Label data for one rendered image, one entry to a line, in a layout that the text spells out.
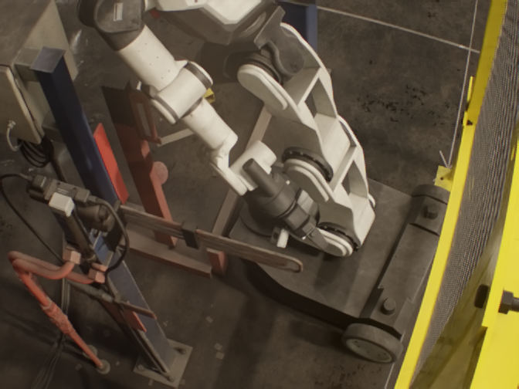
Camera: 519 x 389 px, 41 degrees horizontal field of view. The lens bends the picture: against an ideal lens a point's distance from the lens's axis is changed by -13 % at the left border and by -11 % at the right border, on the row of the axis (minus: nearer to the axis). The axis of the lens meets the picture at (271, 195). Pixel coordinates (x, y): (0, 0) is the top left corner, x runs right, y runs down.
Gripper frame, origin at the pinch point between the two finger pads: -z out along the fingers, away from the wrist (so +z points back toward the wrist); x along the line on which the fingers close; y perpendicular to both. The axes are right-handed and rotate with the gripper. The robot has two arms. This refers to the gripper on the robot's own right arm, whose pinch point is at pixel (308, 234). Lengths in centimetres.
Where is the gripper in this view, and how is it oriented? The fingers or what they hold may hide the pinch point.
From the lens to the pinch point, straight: 192.0
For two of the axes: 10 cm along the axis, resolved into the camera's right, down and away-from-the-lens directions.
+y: 6.8, -7.2, 1.4
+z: -6.1, -6.6, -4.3
